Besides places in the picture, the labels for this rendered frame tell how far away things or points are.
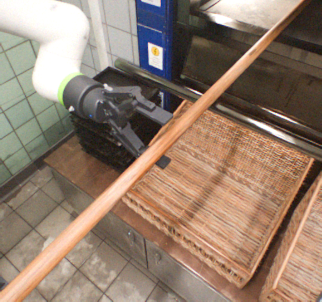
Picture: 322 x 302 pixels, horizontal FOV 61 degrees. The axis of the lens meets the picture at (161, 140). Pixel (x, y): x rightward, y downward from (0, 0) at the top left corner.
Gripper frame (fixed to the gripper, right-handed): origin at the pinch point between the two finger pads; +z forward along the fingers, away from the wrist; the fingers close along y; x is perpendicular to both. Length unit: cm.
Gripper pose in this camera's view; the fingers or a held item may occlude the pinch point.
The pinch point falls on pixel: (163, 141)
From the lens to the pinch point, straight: 55.7
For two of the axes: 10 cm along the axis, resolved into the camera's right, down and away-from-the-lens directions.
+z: 8.0, 4.5, -4.0
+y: 0.0, 6.6, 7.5
